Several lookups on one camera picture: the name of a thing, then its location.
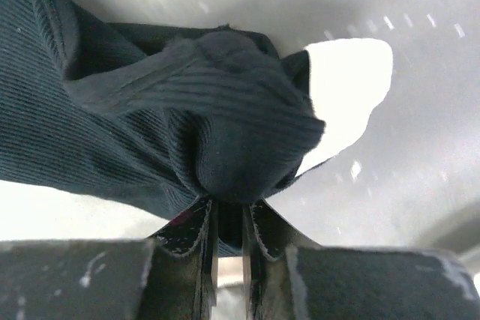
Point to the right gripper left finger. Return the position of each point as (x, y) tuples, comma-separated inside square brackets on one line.
[(170, 275)]

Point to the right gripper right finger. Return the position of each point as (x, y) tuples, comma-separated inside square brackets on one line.
[(289, 276)]

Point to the black underwear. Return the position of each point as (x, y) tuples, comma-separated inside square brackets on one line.
[(151, 116)]

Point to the white round plate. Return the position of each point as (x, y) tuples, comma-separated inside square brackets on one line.
[(348, 79)]

